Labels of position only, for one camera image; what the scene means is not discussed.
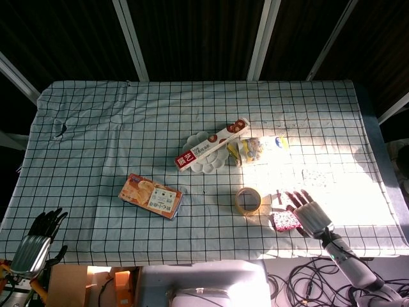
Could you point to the black and silver right hand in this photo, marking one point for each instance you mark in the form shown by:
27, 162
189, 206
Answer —
313, 219

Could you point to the crumpled yellow white snack bag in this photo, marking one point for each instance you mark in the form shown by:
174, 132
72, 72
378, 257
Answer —
255, 148

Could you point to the tan adhesive tape roll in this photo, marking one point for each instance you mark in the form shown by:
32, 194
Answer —
238, 199

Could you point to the white flower-shaped plate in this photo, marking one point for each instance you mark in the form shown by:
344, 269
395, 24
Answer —
211, 160

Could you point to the red white cling film box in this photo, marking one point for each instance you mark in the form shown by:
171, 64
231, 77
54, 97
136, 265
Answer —
207, 147

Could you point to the black and silver left hand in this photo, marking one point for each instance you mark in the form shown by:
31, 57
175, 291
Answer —
30, 256

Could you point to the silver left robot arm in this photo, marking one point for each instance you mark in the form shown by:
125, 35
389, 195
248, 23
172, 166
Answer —
16, 292

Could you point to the orange plastic part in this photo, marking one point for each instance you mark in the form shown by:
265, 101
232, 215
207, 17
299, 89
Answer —
123, 284

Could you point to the white speckled paper sheet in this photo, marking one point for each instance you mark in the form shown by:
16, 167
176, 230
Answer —
318, 178

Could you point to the checkered light blue tablecloth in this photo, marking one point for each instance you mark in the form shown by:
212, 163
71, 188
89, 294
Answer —
128, 134

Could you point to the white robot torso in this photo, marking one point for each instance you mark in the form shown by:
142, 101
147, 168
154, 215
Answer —
204, 281

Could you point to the orange biscuit box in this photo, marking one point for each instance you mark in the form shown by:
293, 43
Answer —
150, 195

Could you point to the brown cardboard box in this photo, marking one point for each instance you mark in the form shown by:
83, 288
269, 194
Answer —
67, 286

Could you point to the white metal frame bar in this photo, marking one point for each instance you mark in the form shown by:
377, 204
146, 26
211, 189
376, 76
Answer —
332, 38
131, 38
17, 76
394, 110
263, 38

